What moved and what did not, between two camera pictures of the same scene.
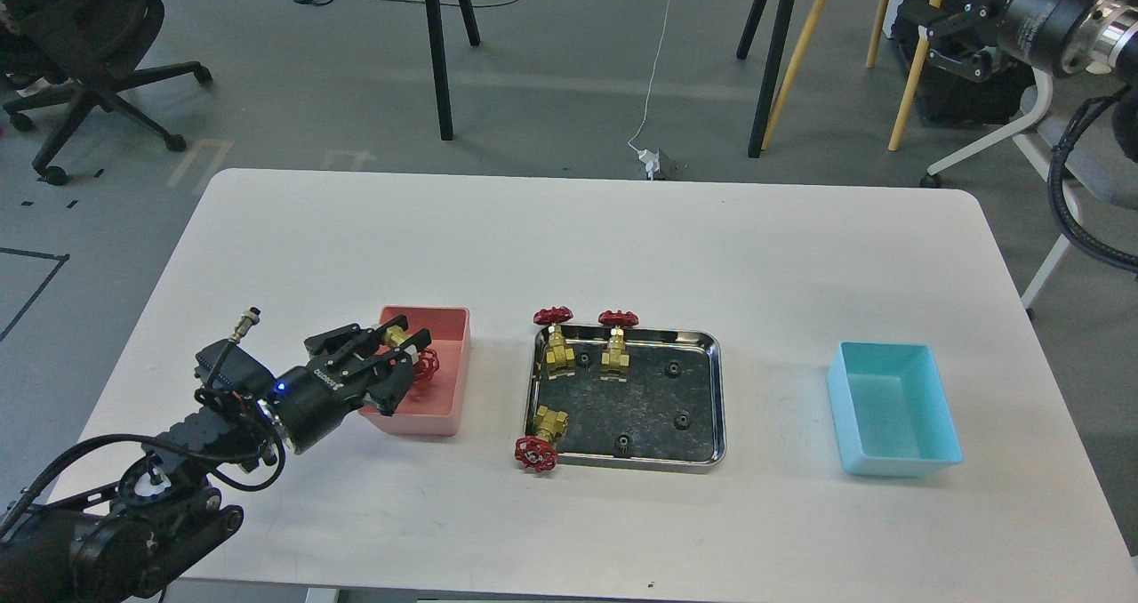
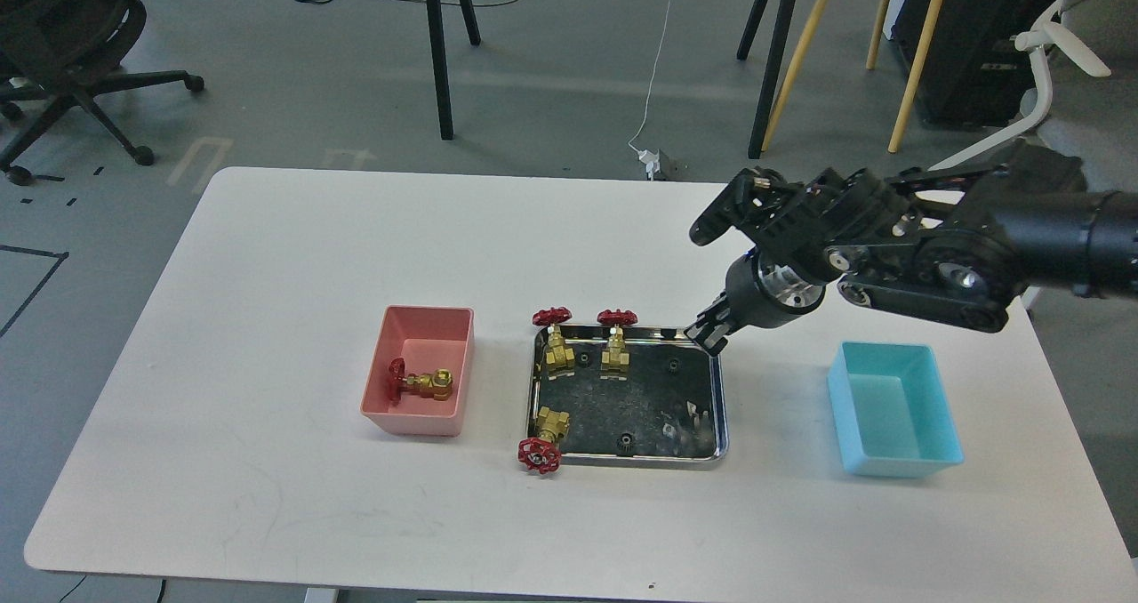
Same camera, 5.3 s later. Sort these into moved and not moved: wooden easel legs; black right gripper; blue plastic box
Moved: black right gripper
Not moved: wooden easel legs; blue plastic box
